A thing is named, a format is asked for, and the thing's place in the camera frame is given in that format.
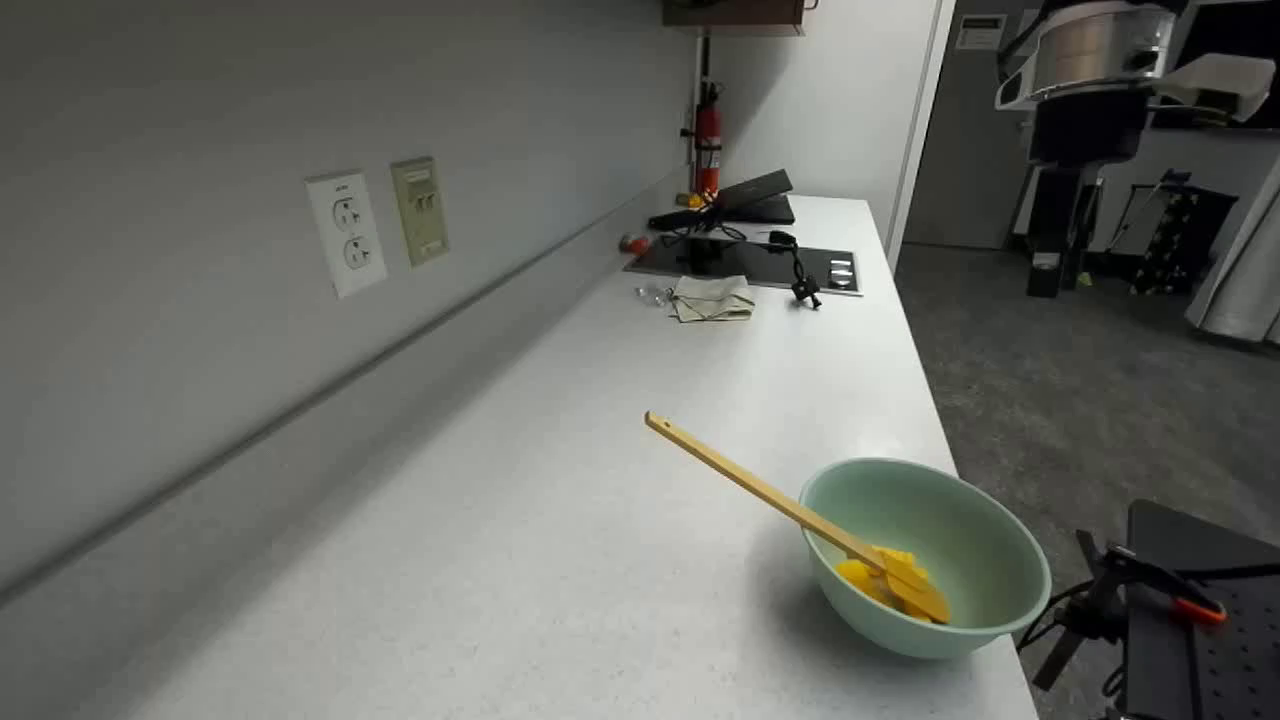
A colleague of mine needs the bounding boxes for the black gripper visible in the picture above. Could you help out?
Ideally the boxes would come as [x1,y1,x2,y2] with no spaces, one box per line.
[1025,82,1155,301]

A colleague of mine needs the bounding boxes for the wooden spatula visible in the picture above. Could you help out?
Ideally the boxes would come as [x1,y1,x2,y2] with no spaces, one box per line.
[641,407,954,627]

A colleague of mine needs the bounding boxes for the mint green bowl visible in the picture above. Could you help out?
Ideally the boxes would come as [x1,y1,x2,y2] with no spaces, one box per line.
[797,451,1054,665]

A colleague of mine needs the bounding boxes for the black wedge shaped object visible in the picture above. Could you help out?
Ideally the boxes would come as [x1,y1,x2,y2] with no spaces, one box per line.
[645,168,801,231]

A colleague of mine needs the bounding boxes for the beige cloth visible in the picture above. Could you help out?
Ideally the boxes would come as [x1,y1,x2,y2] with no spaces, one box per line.
[634,272,761,329]

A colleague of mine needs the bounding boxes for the red fire extinguisher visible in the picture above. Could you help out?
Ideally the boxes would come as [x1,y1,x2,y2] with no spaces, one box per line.
[678,32,728,213]

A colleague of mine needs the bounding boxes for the yellow food pieces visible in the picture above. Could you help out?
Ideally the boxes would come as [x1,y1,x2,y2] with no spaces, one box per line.
[837,544,935,615]

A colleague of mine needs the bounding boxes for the black perforated platform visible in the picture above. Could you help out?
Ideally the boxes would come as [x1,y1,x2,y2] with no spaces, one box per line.
[1116,497,1280,720]

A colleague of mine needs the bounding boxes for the black background equipment frame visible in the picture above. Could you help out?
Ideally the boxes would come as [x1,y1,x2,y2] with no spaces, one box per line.
[1107,168,1241,301]

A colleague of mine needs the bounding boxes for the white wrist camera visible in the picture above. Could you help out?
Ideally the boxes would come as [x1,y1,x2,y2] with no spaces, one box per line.
[1155,50,1280,133]

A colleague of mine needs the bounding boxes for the black clamp with orange handle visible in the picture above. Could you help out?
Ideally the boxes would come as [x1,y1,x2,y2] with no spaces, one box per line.
[1013,529,1231,696]

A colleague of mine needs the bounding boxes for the beige wall switch plate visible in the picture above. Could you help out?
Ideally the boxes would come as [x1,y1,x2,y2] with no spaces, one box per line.
[386,153,452,266]

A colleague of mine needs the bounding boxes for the white wall power outlet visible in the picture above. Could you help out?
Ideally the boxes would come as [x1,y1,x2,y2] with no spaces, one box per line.
[304,168,391,301]

